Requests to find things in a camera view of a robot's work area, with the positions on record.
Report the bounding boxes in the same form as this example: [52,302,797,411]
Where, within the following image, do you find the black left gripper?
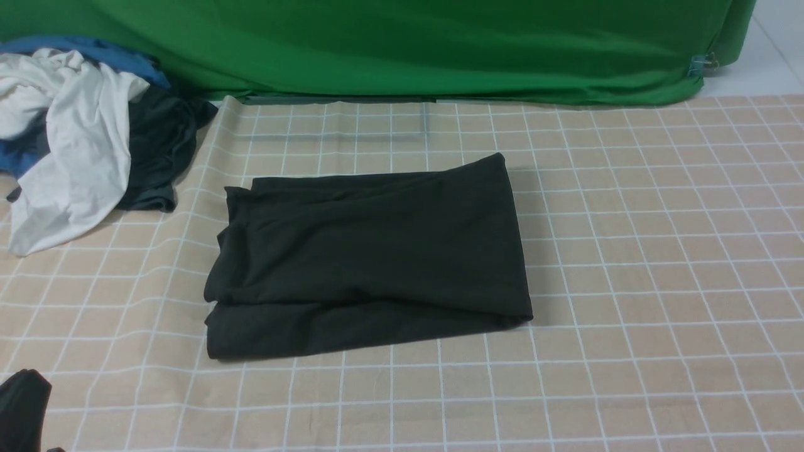
[1,369,52,451]

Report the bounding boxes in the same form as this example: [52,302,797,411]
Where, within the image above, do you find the blue binder clip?
[687,52,720,77]

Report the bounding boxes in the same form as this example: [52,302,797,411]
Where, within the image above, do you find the blue crumpled garment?
[1,35,171,178]

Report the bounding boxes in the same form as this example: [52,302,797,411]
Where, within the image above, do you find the beige checkered tablecloth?
[1,95,803,451]

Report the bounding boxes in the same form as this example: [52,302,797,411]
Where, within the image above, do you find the dark gray long-sleeve shirt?
[204,153,533,362]

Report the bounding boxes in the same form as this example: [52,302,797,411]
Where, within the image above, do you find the white crumpled shirt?
[1,48,149,256]

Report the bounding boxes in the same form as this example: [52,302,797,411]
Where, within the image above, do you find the dark teal crumpled garment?
[117,85,218,213]

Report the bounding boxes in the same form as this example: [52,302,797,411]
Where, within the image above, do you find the green backdrop cloth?
[2,1,755,106]

